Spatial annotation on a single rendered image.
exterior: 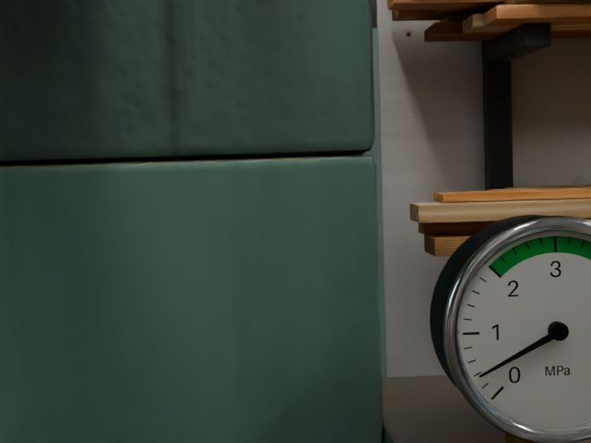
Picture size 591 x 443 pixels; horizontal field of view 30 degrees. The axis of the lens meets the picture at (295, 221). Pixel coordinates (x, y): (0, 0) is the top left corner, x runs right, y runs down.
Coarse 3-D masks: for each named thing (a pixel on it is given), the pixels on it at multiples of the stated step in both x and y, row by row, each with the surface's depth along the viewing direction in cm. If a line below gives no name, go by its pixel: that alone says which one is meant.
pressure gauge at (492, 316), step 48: (480, 240) 31; (528, 240) 30; (576, 240) 30; (480, 288) 30; (528, 288) 30; (576, 288) 30; (432, 336) 32; (480, 336) 30; (528, 336) 30; (576, 336) 30; (480, 384) 30; (528, 384) 30; (576, 384) 30; (528, 432) 30; (576, 432) 30
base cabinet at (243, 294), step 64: (0, 192) 35; (64, 192) 35; (128, 192) 36; (192, 192) 36; (256, 192) 36; (320, 192) 36; (0, 256) 35; (64, 256) 36; (128, 256) 36; (192, 256) 36; (256, 256) 36; (320, 256) 36; (0, 320) 36; (64, 320) 36; (128, 320) 36; (192, 320) 36; (256, 320) 36; (320, 320) 36; (0, 384) 36; (64, 384) 36; (128, 384) 36; (192, 384) 36; (256, 384) 36; (320, 384) 36
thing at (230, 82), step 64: (0, 0) 35; (64, 0) 35; (128, 0) 35; (192, 0) 35; (256, 0) 35; (320, 0) 36; (0, 64) 35; (64, 64) 35; (128, 64) 35; (192, 64) 35; (256, 64) 36; (320, 64) 36; (0, 128) 35; (64, 128) 35; (128, 128) 35; (192, 128) 36; (256, 128) 36; (320, 128) 36
